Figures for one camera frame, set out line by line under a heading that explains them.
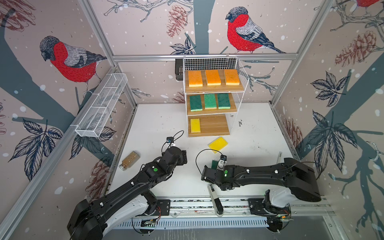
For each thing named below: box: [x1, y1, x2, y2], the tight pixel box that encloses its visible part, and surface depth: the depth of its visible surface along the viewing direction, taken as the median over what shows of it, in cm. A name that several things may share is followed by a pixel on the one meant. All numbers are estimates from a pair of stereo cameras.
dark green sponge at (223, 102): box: [217, 93, 231, 110], surface depth 87 cm
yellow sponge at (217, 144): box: [207, 136, 229, 154], surface depth 99 cm
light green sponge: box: [204, 93, 217, 110], surface depth 88 cm
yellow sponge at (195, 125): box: [190, 118, 201, 133], surface depth 106 cm
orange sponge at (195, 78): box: [188, 70, 203, 87], surface depth 75 cm
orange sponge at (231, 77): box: [224, 69, 240, 85], surface depth 75 cm
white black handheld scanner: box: [207, 183, 224, 217], surface depth 73 cm
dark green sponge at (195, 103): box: [189, 95, 203, 112], surface depth 87 cm
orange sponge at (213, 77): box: [206, 69, 221, 86], surface depth 74 cm
